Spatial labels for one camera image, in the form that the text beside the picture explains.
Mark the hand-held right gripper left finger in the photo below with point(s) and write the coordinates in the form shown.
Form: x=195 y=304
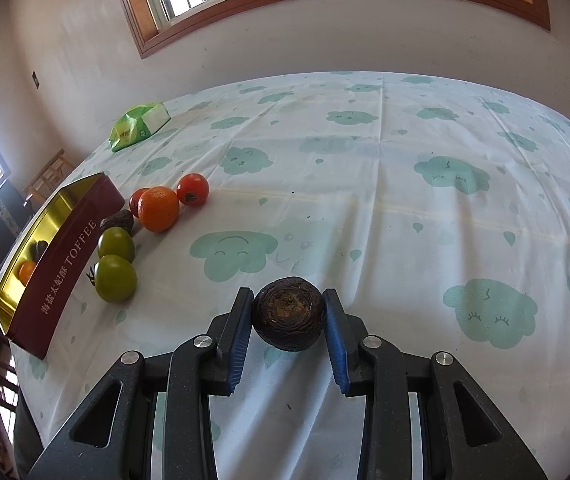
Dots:
x=239 y=355

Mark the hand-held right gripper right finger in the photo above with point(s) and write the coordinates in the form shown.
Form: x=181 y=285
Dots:
x=337 y=355

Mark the dark purple passion fruit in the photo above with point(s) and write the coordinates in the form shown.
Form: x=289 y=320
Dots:
x=289 y=312
x=41 y=248
x=119 y=220

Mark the orange mandarin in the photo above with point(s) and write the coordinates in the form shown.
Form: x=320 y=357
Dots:
x=159 y=208
x=27 y=272

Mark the red and gold tin box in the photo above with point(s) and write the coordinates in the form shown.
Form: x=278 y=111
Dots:
x=72 y=265

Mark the green tomato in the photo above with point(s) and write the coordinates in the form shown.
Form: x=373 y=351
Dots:
x=116 y=277
x=116 y=244

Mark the red tomato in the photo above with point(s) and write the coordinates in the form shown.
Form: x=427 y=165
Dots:
x=192 y=189
x=135 y=200

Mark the cloud print tablecloth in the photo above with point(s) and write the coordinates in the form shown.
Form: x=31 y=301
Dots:
x=390 y=210

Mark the light wooden chair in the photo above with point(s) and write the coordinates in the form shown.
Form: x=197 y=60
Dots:
x=47 y=174

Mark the green tissue pack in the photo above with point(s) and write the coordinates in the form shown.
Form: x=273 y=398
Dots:
x=137 y=125

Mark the wall switch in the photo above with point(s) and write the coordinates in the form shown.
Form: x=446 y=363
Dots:
x=35 y=79

